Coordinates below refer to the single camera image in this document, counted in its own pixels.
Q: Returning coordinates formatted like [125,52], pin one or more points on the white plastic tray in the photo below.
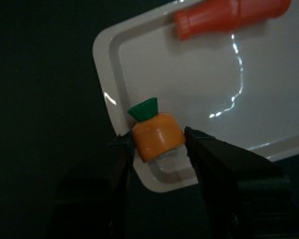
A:
[206,87]

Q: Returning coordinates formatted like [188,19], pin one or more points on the small orange toy carrot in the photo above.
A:
[158,133]

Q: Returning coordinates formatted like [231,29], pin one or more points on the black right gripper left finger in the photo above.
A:
[94,189]

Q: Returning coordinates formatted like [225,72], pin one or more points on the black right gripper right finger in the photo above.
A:
[236,186]

